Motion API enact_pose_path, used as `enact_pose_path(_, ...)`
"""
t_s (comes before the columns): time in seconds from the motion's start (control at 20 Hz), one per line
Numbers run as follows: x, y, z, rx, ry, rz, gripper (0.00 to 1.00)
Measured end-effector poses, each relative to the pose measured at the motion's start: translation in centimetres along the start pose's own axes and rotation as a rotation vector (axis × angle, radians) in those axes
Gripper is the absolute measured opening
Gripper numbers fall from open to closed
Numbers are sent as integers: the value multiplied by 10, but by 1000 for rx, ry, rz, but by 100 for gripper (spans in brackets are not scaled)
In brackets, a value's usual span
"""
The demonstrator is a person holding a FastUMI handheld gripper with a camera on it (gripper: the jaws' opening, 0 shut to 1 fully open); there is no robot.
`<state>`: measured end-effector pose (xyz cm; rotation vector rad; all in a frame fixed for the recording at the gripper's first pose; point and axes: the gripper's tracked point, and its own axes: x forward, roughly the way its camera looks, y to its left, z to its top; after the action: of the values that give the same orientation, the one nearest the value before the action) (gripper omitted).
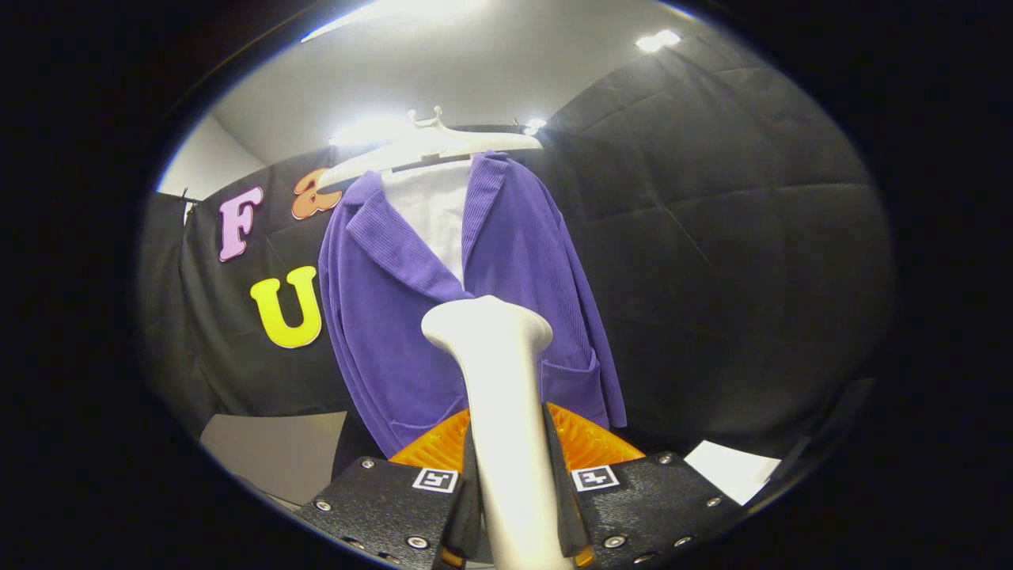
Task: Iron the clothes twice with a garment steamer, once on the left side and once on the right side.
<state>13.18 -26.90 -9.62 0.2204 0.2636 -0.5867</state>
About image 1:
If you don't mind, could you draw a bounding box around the grey cabinet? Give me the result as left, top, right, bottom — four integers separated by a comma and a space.
199, 411, 350, 507

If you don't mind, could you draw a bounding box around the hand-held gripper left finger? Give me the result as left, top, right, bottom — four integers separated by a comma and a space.
294, 408, 482, 570

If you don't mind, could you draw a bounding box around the black backdrop cloth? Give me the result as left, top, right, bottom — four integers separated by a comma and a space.
136, 36, 895, 480

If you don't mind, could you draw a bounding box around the purple jacket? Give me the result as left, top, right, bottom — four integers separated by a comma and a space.
319, 150, 628, 458

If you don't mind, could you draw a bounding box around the white undershirt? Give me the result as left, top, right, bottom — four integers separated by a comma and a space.
381, 158, 474, 287

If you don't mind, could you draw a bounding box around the white flat board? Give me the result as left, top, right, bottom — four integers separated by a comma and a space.
685, 440, 782, 506

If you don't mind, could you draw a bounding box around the large round ceiling light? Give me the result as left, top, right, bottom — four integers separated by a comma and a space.
301, 0, 491, 43

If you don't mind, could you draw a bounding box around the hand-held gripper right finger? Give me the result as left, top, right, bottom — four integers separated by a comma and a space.
542, 402, 745, 567

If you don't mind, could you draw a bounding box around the white garment steamer head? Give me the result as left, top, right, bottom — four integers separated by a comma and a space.
420, 295, 575, 570

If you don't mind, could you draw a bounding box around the white clothes hanger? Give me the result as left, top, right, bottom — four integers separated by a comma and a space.
317, 107, 544, 191

